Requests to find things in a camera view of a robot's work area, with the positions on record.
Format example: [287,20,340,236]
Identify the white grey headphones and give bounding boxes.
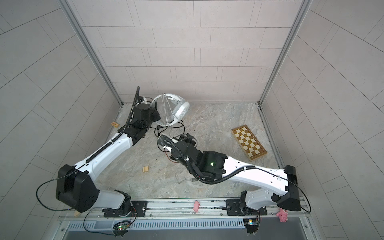
[151,94,190,127]

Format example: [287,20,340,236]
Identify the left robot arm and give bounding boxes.
[56,103,160,217]

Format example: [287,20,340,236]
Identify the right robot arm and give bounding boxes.
[157,134,302,215]

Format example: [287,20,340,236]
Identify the wooden chessboard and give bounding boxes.
[231,125,268,162]

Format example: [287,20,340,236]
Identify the right controller board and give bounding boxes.
[243,218,260,234]

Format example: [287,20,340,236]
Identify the controller board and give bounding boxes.
[113,221,131,231]
[243,218,260,234]

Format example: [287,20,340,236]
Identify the left controller board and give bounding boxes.
[113,221,131,231]

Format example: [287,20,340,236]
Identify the pink plush toy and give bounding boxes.
[276,209,288,223]

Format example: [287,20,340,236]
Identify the black red headphone cable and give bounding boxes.
[149,119,187,164]

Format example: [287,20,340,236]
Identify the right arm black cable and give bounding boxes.
[158,136,312,214]

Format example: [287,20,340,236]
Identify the pink clip on rail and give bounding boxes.
[193,201,200,213]

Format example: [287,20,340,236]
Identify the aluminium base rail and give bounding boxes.
[58,196,311,221]

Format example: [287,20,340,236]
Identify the wooden piece on rail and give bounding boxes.
[74,211,82,218]

